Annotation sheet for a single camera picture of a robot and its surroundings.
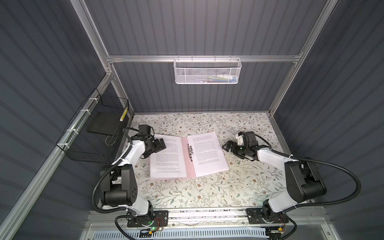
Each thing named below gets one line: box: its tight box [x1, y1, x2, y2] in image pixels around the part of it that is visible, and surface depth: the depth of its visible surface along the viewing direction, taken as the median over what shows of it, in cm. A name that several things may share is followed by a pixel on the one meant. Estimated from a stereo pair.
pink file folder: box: [149, 131, 229, 179], surface depth 96 cm
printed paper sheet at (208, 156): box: [187, 131, 229, 178], surface depth 98 cm
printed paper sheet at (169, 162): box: [149, 134, 187, 179], surface depth 90 cm
